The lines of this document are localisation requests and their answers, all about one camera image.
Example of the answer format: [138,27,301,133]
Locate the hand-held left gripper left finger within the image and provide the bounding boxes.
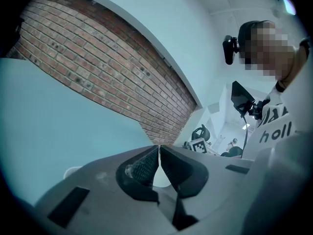
[34,145,177,235]

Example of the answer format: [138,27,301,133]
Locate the black head-worn camera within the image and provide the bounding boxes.
[222,34,240,66]

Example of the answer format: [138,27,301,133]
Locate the black mesh office chair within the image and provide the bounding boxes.
[191,123,212,142]
[220,146,244,158]

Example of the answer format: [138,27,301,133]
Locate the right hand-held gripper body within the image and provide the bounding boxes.
[182,137,209,155]

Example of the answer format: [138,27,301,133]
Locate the person's white printed t-shirt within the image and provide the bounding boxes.
[242,81,313,162]

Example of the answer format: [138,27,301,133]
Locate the person's head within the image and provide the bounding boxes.
[238,20,309,88]

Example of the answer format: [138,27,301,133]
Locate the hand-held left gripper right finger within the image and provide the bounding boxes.
[160,145,255,235]

